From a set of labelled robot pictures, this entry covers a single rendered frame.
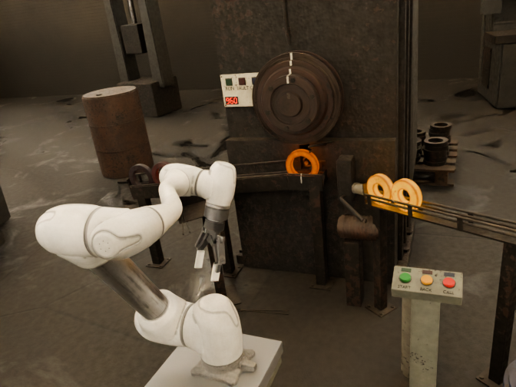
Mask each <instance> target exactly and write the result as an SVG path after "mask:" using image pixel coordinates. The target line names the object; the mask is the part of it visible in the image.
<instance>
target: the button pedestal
mask: <svg viewBox="0 0 516 387"><path fill-rule="evenodd" d="M402 268H409V269H412V271H411V272H403V271H401V269H402ZM422 270H428V269H420V268H413V267H405V266H394V272H393V278H392V296H394V297H401V298H407V299H412V304H411V339H410V374H409V382H404V381H400V387H436V376H437V361H438V332H439V318H440V303H448V304H454V305H461V303H462V282H463V273H457V272H449V271H442V270H430V271H432V274H424V273H422ZM444 272H445V273H454V274H455V277H452V276H444ZM402 273H408V274H410V276H411V280H410V281H409V282H407V283H404V282H402V281H401V280H400V278H399V277H400V275H401V274H402ZM424 275H429V276H431V277H432V284H430V285H425V284H423V283H422V281H421V278H422V276H424ZM447 277H450V278H452V279H453V280H454V281H455V285H454V286H453V287H451V288H448V287H446V286H444V284H443V279H444V278H447Z"/></svg>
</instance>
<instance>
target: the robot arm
mask: <svg viewBox="0 0 516 387"><path fill-rule="evenodd" d="M236 178H237V175H236V168H235V167H234V166H233V165H232V164H230V163H227V162H223V161H216V162H214V163H213V164H212V166H211V167H210V170H203V169H200V168H199V167H194V166H190V165H186V164H168V165H166V166H164V167H163V168H162V169H161V171H160V174H159V180H160V186H159V194H160V201H161V204H158V205H153V206H145V207H139V208H136V209H132V210H130V209H128V208H115V207H100V206H97V205H92V204H82V203H73V204H64V205H60V206H56V207H53V208H51V209H50V210H47V211H46V212H45V213H44V214H43V215H41V216H40V217H39V219H38V221H37V223H36V226H35V235H36V239H37V241H38V242H39V244H40V245H41V246H42V247H43V248H45V249H46V250H47V251H48V252H50V253H54V254H56V255H57V256H59V257H61V258H63V259H65V260H67V261H69V262H71V263H73V264H75V265H76V266H79V267H81V268H84V269H90V270H91V271H92V272H93V273H95V274H96V275H97V276H98V277H99V278H100V279H101V280H103V281H104V282H105V283H106V284H107V285H108V286H109V287H110V288H112V289H113V291H115V292H116V294H118V295H119V296H120V297H121V298H122V299H123V300H124V301H126V302H127V303H128V304H129V305H130V306H131V307H132V308H134V309H135V310H136V313H135V316H134V324H135V327H136V329H137V331H138V332H139V333H140V334H141V335H142V336H143V337H144V338H145V339H148V340H150V341H152V342H157V343H160V344H164V345H169V346H183V347H188V348H190V349H192V350H193V351H195V352H197V353H199V354H200V355H201V360H200V361H199V362H198V363H197V364H196V365H195V366H194V367H193V368H192V369H191V370H190V373H191V375H192V376H194V377H203V378H205V379H211V380H213V381H217V382H222V383H225V384H227V385H228V386H230V387H234V386H235V385H237V382H238V378H239V377H240V375H241V374H242V372H255V371H256V367H257V365H256V363H255V362H252V361H250V360H251V359H252V358H253V357H254V356H255V351H254V350H253V349H244V348H243V335H242V329H241V324H240V317H239V315H238V312H237V310H236V308H235V306H234V305H233V303H232V302H231V300H230V299H229V298H228V297H226V296H224V295H221V294H218V293H213V294H209V295H206V296H203V297H201V298H200V299H199V300H197V302H196V303H190V302H186V300H184V299H181V298H180V297H179V296H176V295H175V294H173V293H172V292H171V291H169V290H166V289H158V288H157V287H156V286H155V285H154V284H153V283H152V282H151V281H150V279H149V278H148V277H147V276H146V275H145V274H144V273H143V272H142V271H141V270H140V269H139V267H138V266H137V265H136V264H135V263H134V262H133V261H132V260H131V259H130V258H129V257H131V256H133V255H135V254H137V253H139V252H141V251H143V250H145V249H147V248H148V247H149V246H151V245H152V244H153V243H155V242H156V241H157V240H159V239H160V238H161V237H162V236H163V235H164V234H165V232H166V231H167V230H168V229H169V228H170V227H171V226H172V225H174V224H175V223H176V222H177V220H178V219H179V218H180V215H181V214H182V209H183V207H182V203H181V201H180V198H179V197H190V196H198V197H202V198H203V199H206V203H205V205H206V206H205V211H204V216H205V217H206V218H205V222H204V227H202V230H201V233H200V235H199V237H198V239H197V241H196V244H195V247H196V248H197V256H196V261H195V266H194V268H202V265H203V257H204V252H205V251H204V250H205V249H204V248H205V247H206V246H207V244H208V243H210V245H211V246H212V247H213V254H214V259H215V263H213V270H212V275H211V280H210V281H219V276H220V268H221V264H225V263H226V259H225V247H224V240H225V237H224V236H220V232H221V231H223V230H224V226H225V220H227V219H228V215H229V210H230V204H231V201H232V199H233V196H234V192H235V187H236Z"/></svg>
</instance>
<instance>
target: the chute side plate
mask: <svg viewBox="0 0 516 387"><path fill-rule="evenodd" d="M300 177H302V183H301V179H300ZM159 186H160V185H155V186H145V187H129V188H130V191H131V195H132V197H133V199H134V200H136V199H137V195H144V199H150V198H160V194H159ZM309 186H319V191H323V180H322V177H315V176H293V175H288V177H287V175H285V176H275V177H255V178H245V179H236V187H235V192H234V193H248V192H260V191H273V190H309Z"/></svg>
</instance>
